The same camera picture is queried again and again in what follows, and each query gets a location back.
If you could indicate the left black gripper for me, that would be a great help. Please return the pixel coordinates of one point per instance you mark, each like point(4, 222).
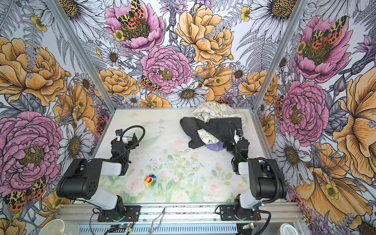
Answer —
point(125, 145)

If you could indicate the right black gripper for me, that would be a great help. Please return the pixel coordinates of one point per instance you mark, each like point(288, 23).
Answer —
point(235, 144)

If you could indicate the purple cloth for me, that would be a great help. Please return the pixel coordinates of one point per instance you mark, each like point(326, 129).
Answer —
point(216, 147)

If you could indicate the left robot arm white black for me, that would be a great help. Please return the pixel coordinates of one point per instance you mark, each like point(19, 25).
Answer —
point(80, 182)

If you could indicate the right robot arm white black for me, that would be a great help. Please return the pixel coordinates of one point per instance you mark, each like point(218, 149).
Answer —
point(266, 182)

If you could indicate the black cloth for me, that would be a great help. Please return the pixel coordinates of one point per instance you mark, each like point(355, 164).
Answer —
point(218, 127)

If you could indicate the cream patterned cloth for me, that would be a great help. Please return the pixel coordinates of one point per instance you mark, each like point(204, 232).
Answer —
point(210, 110)

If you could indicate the small rainbow coloured toy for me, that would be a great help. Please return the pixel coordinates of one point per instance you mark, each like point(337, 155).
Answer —
point(150, 180)

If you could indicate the white round lid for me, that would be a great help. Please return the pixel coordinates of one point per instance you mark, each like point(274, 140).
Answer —
point(287, 229)

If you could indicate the white paper cup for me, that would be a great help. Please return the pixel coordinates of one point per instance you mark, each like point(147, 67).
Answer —
point(60, 227)

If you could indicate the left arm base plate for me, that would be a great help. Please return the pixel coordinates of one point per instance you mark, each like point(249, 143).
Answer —
point(129, 214)

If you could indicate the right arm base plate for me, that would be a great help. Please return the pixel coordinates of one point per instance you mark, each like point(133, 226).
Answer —
point(227, 212)

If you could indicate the white slotted cable duct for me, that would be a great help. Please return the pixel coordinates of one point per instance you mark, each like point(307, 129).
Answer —
point(165, 229)

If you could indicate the aluminium front rail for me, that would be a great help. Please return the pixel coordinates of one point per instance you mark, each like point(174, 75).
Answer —
point(177, 213)

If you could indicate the left aluminium corner post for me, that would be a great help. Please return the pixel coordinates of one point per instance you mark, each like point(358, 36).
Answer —
point(69, 31)

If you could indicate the aluminium corner post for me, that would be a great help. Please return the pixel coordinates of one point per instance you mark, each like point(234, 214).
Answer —
point(69, 31)
point(284, 42)

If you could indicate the right aluminium corner post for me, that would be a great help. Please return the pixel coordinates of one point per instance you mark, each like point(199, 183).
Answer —
point(284, 42)

